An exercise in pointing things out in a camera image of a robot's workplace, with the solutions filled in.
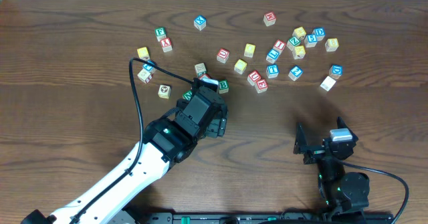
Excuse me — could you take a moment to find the yellow 8 block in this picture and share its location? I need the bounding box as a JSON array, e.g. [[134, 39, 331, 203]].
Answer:
[[325, 38, 339, 52]]

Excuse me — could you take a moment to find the green Z block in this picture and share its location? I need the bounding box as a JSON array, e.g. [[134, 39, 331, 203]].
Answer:
[[287, 36, 301, 51]]

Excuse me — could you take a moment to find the yellow block lower middle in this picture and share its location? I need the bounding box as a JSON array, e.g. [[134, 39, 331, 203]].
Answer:
[[234, 59, 247, 74]]

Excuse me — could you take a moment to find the red U block upper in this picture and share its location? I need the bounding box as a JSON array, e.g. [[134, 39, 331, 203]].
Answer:
[[217, 48, 230, 64]]

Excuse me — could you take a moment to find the green B block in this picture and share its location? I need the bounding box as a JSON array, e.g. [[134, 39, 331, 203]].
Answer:
[[219, 80, 229, 94]]

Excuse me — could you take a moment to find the blue P block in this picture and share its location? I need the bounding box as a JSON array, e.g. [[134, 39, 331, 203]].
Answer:
[[142, 60, 156, 74]]

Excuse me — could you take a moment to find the beige block with green side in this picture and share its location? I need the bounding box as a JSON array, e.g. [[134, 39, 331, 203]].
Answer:
[[195, 63, 207, 77]]

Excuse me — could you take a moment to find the blue d block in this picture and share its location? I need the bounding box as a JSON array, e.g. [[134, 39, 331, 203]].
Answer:
[[328, 65, 343, 80], [312, 27, 326, 41]]

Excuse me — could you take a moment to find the beige picture block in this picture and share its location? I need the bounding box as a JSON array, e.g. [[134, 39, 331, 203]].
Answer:
[[158, 85, 171, 99]]

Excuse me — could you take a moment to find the green F block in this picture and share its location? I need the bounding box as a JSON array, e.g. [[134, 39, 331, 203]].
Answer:
[[154, 27, 167, 41]]

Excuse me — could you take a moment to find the green N block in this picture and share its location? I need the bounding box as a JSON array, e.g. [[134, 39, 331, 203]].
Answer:
[[183, 90, 193, 100]]

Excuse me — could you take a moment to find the blue 5 block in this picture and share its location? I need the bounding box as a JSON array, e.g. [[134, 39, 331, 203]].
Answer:
[[304, 34, 318, 48]]

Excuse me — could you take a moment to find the red I block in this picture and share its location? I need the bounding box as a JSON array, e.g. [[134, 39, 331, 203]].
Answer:
[[273, 39, 286, 53]]

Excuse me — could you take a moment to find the red A block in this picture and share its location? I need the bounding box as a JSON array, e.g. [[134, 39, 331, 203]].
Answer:
[[199, 74, 211, 80]]

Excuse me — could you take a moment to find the blue D block upper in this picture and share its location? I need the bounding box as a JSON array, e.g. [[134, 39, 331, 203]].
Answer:
[[312, 27, 326, 41]]

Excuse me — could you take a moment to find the beige block red side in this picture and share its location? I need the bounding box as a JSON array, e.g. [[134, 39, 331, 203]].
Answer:
[[137, 69, 152, 84]]

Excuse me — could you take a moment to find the blue X block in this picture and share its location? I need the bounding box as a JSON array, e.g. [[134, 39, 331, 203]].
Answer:
[[193, 15, 207, 31]]

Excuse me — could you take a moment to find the blue D block lower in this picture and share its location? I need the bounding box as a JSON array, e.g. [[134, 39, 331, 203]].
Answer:
[[328, 65, 343, 80]]

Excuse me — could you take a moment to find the red Y block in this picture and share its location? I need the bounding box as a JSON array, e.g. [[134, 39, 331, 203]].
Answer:
[[160, 37, 173, 52]]

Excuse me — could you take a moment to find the yellow block below Z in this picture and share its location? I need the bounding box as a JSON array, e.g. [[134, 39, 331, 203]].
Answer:
[[292, 45, 306, 60]]

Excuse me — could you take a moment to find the red e block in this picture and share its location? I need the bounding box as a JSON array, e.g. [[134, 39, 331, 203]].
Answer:
[[263, 11, 276, 27], [255, 79, 268, 93]]

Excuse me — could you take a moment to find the blue L block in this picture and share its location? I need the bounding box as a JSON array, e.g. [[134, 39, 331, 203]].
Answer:
[[266, 49, 280, 64]]

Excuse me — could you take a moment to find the plain white block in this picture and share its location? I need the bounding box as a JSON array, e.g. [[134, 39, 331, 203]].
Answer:
[[320, 76, 336, 92]]

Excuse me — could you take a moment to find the yellow block far left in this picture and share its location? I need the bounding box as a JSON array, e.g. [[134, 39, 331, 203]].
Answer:
[[137, 47, 150, 61]]

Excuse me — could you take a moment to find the blue T block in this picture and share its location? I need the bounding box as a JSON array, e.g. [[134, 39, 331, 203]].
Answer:
[[266, 64, 280, 78]]

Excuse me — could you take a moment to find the red E block lower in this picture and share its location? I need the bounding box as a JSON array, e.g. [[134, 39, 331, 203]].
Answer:
[[255, 79, 268, 93]]

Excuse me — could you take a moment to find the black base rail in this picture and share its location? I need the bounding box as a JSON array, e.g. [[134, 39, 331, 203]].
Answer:
[[117, 211, 394, 224]]

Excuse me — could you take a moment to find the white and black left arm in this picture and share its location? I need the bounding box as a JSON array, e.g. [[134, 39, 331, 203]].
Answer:
[[23, 78, 228, 223]]

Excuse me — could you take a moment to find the yellow block top right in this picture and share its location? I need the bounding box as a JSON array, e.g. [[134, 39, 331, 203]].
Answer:
[[292, 27, 306, 40]]

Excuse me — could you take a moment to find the blue 2 block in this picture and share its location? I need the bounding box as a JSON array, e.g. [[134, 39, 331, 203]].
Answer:
[[288, 66, 303, 81]]

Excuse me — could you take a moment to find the yellow block upper middle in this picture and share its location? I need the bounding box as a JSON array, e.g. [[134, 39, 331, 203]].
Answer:
[[244, 43, 255, 58]]

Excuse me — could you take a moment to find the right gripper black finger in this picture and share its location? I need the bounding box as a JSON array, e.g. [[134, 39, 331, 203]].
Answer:
[[293, 122, 307, 154], [336, 116, 348, 129]]

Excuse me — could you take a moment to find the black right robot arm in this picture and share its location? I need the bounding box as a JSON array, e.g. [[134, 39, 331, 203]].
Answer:
[[294, 117, 370, 221]]

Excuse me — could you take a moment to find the red E block top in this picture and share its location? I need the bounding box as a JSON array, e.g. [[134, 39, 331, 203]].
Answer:
[[263, 11, 276, 27]]

